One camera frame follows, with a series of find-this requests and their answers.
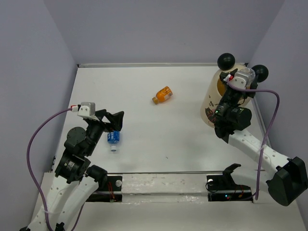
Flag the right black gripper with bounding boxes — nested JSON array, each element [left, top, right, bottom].
[[213, 67, 259, 117]]

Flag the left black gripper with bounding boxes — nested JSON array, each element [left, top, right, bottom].
[[86, 108, 125, 155]]

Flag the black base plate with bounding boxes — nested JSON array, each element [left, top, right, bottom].
[[205, 164, 253, 202], [86, 174, 123, 203]]

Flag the small orange juice bottle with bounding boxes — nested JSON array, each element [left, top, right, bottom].
[[152, 86, 173, 104]]

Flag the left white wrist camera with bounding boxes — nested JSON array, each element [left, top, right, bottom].
[[70, 102, 98, 120]]

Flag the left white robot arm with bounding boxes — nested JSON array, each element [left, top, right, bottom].
[[22, 103, 124, 231]]

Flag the blue label bottle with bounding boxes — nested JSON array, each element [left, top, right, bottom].
[[107, 131, 120, 152], [241, 67, 256, 90]]

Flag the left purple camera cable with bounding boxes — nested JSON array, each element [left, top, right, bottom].
[[26, 107, 85, 231]]

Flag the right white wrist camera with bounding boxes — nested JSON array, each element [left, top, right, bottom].
[[227, 70, 247, 90]]

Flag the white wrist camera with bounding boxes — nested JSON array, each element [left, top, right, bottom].
[[70, 102, 98, 120], [227, 70, 247, 90]]

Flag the cream bin with cat print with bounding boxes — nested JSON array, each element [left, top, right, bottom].
[[200, 53, 269, 128]]

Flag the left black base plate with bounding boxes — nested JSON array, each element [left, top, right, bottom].
[[86, 174, 123, 203]]

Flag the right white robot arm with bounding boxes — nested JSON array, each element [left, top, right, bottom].
[[214, 66, 308, 206]]

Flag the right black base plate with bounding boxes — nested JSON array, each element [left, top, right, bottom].
[[205, 164, 253, 202]]

